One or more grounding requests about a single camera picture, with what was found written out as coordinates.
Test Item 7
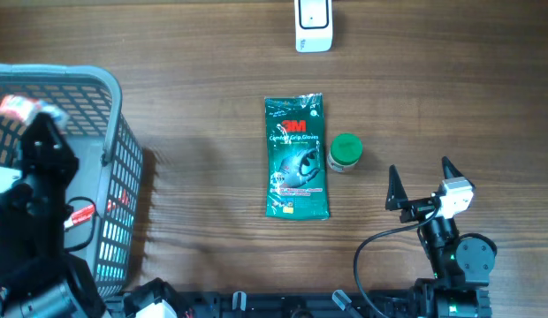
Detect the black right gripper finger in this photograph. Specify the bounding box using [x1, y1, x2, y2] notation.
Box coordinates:
[441, 156, 463, 179]
[385, 164, 408, 210]

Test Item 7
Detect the red stick sachet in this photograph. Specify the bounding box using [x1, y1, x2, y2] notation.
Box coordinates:
[64, 193, 132, 231]

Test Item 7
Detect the green lid jar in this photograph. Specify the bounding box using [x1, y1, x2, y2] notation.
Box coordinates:
[327, 133, 363, 173]

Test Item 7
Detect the green 3M gloves packet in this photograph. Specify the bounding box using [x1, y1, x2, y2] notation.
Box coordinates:
[264, 93, 330, 221]

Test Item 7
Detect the red white small box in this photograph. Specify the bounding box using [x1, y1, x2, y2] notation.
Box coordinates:
[0, 95, 70, 129]

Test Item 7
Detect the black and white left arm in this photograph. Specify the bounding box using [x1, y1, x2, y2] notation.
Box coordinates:
[0, 113, 191, 317]

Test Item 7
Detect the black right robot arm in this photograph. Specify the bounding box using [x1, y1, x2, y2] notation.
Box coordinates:
[385, 157, 498, 317]

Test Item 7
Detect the white barcode scanner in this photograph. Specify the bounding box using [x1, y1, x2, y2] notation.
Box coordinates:
[294, 0, 333, 53]

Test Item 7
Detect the grey plastic mesh basket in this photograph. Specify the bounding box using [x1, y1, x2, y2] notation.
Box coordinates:
[0, 64, 143, 302]

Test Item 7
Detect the black camera cable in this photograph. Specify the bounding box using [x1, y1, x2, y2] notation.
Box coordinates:
[353, 198, 443, 318]

